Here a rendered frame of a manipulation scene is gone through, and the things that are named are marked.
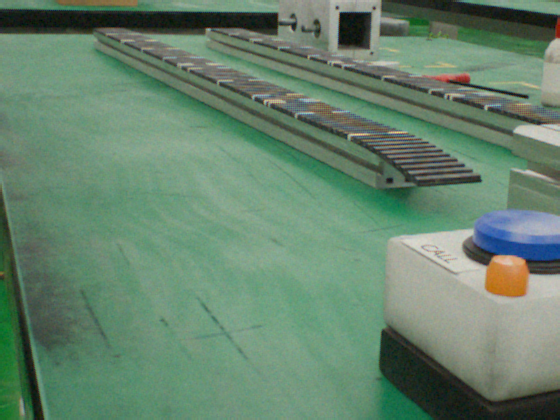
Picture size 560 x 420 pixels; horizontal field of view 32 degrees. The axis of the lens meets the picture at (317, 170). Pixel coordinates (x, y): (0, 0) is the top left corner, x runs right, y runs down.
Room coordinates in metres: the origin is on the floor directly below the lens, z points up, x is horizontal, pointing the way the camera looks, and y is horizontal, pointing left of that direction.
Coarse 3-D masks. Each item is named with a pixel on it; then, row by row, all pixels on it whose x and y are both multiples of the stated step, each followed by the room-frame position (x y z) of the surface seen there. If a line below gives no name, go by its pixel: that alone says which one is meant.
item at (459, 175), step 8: (440, 168) 0.65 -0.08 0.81; (448, 168) 0.65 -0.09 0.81; (456, 168) 0.65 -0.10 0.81; (464, 168) 0.65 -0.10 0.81; (408, 176) 0.63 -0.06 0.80; (416, 176) 0.63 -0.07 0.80; (424, 176) 0.63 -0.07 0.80; (432, 176) 0.63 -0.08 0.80; (440, 176) 0.63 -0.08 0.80; (448, 176) 0.64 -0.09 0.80; (456, 176) 0.64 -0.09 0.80; (464, 176) 0.64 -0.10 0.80; (472, 176) 0.64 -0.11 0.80; (480, 176) 0.64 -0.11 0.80; (416, 184) 0.62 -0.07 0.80; (424, 184) 0.62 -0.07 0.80; (432, 184) 0.63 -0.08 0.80; (440, 184) 0.63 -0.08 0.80; (448, 184) 0.63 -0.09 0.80; (456, 184) 0.63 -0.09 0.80
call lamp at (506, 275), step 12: (492, 264) 0.31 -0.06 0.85; (504, 264) 0.31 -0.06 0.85; (516, 264) 0.31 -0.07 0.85; (492, 276) 0.31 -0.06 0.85; (504, 276) 0.31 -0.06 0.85; (516, 276) 0.31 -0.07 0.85; (528, 276) 0.31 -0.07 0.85; (492, 288) 0.31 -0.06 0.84; (504, 288) 0.31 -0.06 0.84; (516, 288) 0.31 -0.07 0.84
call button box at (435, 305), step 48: (432, 240) 0.37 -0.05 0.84; (384, 288) 0.37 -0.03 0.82; (432, 288) 0.34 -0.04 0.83; (480, 288) 0.32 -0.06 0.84; (528, 288) 0.32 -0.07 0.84; (384, 336) 0.37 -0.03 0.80; (432, 336) 0.34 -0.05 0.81; (480, 336) 0.31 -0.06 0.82; (528, 336) 0.31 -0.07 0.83; (432, 384) 0.34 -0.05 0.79; (480, 384) 0.31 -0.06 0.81; (528, 384) 0.31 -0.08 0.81
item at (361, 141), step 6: (354, 138) 0.71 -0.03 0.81; (360, 138) 0.71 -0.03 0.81; (366, 138) 0.71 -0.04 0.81; (372, 138) 0.71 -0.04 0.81; (378, 138) 0.71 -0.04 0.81; (384, 138) 0.71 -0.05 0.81; (390, 138) 0.71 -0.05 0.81; (396, 138) 0.71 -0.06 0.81; (402, 138) 0.71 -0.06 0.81; (408, 138) 0.71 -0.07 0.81; (414, 138) 0.71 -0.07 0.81; (420, 138) 0.72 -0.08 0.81; (360, 144) 0.70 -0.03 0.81
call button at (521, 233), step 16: (480, 224) 0.35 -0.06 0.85; (496, 224) 0.35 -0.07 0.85; (512, 224) 0.35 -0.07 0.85; (528, 224) 0.35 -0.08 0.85; (544, 224) 0.35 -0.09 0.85; (480, 240) 0.35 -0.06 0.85; (496, 240) 0.34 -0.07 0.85; (512, 240) 0.34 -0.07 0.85; (528, 240) 0.34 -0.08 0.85; (544, 240) 0.34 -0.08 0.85; (528, 256) 0.34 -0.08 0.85; (544, 256) 0.34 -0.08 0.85
